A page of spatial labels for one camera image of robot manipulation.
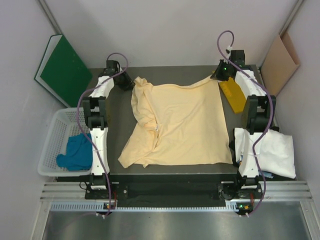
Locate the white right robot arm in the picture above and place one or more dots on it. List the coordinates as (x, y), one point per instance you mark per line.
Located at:
(257, 114)

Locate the white plastic basket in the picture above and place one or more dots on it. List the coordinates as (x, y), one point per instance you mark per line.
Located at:
(62, 126)

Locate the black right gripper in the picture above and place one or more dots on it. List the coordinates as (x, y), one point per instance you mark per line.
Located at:
(217, 75)

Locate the cream yellow t shirt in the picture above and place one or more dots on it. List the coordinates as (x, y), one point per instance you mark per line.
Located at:
(177, 125)

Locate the blue t shirt in basket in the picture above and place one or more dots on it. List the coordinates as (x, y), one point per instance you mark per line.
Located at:
(78, 156)

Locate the yellow plastic folder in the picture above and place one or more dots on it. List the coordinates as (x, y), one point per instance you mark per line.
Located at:
(233, 94)

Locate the aluminium frame rail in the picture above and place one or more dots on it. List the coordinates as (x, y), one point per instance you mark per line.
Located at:
(276, 191)

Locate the beige cardboard folder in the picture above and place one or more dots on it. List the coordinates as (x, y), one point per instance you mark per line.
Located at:
(280, 64)

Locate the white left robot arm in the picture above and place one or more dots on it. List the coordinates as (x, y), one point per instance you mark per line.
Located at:
(96, 119)

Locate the white folded t shirt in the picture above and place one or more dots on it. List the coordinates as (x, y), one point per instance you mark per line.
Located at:
(274, 153)

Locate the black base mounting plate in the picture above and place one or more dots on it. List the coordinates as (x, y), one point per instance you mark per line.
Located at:
(169, 190)

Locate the perforated cable duct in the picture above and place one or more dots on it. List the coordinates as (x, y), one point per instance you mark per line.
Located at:
(104, 207)

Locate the green binder folder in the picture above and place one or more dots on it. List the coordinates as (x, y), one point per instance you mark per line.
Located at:
(62, 72)

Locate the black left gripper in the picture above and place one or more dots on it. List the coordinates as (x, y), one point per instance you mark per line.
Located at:
(128, 83)

